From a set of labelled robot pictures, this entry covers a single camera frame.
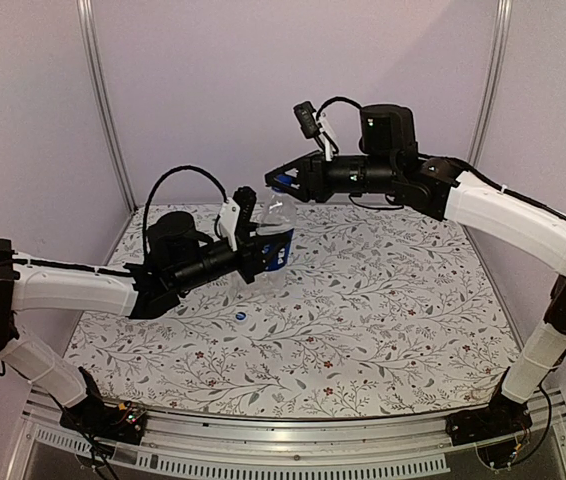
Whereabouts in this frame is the aluminium frame post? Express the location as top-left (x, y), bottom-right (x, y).
top-left (76, 0), bottom-right (137, 213)
top-left (468, 0), bottom-right (513, 166)

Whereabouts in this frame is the blue Pepsi bottle cap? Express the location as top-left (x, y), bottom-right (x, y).
top-left (272, 174), bottom-right (295, 193)

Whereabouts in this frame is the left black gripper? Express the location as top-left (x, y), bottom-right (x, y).
top-left (173, 223), bottom-right (290, 294)

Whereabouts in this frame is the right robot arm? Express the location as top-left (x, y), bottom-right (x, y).
top-left (265, 102), bottom-right (566, 436)

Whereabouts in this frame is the right aluminium frame post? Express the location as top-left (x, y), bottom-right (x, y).
top-left (468, 0), bottom-right (513, 166)

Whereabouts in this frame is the left aluminium frame post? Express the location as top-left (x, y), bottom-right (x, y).
top-left (76, 0), bottom-right (137, 213)

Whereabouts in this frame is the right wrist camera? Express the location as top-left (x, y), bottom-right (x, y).
top-left (293, 101), bottom-right (339, 162)

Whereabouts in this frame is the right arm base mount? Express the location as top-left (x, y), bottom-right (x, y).
top-left (445, 386), bottom-right (532, 446)

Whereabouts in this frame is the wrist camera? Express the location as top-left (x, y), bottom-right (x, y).
top-left (293, 101), bottom-right (339, 162)
top-left (215, 186), bottom-right (257, 252)

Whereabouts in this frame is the floral patterned table mat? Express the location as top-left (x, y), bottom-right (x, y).
top-left (65, 205), bottom-right (519, 418)

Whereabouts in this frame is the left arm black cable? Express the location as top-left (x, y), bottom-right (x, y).
top-left (143, 166), bottom-right (228, 241)

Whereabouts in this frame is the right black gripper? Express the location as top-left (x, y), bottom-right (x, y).
top-left (264, 149), bottom-right (397, 203)

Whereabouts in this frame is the aluminium front rail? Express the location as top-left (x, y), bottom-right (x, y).
top-left (7, 391), bottom-right (566, 479)

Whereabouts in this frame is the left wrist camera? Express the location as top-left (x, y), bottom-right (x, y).
top-left (215, 186), bottom-right (257, 252)

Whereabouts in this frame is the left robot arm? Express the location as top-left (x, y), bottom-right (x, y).
top-left (0, 211), bottom-right (292, 434)

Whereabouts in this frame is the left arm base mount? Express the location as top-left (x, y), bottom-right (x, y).
top-left (60, 367), bottom-right (147, 445)

